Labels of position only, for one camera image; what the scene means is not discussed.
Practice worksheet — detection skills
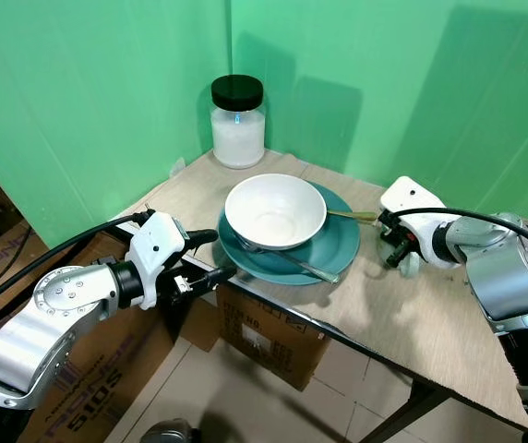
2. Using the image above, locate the clear glass cup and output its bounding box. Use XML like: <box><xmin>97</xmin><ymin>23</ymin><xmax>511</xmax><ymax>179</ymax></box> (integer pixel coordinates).
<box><xmin>382</xmin><ymin>235</ymin><xmax>428</xmax><ymax>279</ymax></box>

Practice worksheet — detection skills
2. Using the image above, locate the teal round plate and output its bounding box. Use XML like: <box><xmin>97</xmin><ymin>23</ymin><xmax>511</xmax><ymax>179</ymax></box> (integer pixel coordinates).
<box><xmin>216</xmin><ymin>182</ymin><xmax>362</xmax><ymax>285</ymax></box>

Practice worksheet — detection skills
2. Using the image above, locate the white ceramic bowl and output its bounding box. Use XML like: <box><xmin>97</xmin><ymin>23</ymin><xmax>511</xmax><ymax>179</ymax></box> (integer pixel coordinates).
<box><xmin>224</xmin><ymin>173</ymin><xmax>329</xmax><ymax>252</ymax></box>

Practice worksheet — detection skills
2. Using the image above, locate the silver metal spoon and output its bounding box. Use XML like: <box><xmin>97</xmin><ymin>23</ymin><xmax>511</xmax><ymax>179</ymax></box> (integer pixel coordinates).
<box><xmin>236</xmin><ymin>234</ymin><xmax>342</xmax><ymax>283</ymax></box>

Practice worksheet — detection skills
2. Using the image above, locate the small brown cardboard box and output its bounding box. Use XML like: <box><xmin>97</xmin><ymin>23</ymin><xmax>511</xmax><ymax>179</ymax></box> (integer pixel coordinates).
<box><xmin>211</xmin><ymin>281</ymin><xmax>331</xmax><ymax>394</ymax></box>

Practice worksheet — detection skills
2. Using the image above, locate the glass jar with black lid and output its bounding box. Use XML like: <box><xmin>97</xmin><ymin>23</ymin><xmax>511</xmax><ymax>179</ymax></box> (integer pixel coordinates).
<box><xmin>210</xmin><ymin>75</ymin><xmax>268</xmax><ymax>170</ymax></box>

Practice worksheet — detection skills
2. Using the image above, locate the large printed cardboard box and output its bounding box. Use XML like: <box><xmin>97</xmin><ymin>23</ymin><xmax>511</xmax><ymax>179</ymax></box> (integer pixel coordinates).
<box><xmin>0</xmin><ymin>229</ymin><xmax>184</xmax><ymax>443</ymax></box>

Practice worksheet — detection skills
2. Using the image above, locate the grey robot foot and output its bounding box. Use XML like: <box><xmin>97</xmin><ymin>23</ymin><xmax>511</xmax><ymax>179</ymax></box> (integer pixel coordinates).
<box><xmin>141</xmin><ymin>419</ymin><xmax>202</xmax><ymax>443</ymax></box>

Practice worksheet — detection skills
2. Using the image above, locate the green backdrop screen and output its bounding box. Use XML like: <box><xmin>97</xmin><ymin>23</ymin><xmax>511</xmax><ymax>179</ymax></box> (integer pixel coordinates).
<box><xmin>0</xmin><ymin>0</ymin><xmax>528</xmax><ymax>248</ymax></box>

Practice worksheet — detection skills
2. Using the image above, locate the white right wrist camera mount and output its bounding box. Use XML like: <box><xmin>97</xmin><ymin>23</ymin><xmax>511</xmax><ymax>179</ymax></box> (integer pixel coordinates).
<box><xmin>379</xmin><ymin>175</ymin><xmax>451</xmax><ymax>269</ymax></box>

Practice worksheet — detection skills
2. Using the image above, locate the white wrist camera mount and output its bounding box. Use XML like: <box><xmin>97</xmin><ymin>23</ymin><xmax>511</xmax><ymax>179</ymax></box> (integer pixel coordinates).
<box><xmin>379</xmin><ymin>175</ymin><xmax>451</xmax><ymax>269</ymax></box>
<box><xmin>126</xmin><ymin>210</ymin><xmax>189</xmax><ymax>311</ymax></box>

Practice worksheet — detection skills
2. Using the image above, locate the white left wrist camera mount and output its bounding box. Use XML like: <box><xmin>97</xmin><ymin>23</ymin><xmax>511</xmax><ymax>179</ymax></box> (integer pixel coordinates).
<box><xmin>126</xmin><ymin>210</ymin><xmax>189</xmax><ymax>311</ymax></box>

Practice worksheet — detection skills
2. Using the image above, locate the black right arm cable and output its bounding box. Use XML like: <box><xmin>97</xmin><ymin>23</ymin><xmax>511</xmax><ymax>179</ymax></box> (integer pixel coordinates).
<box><xmin>391</xmin><ymin>207</ymin><xmax>528</xmax><ymax>264</ymax></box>

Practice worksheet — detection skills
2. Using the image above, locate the black metal table frame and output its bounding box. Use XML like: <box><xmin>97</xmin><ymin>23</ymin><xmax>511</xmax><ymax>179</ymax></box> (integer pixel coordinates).
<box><xmin>102</xmin><ymin>210</ymin><xmax>528</xmax><ymax>443</ymax></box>

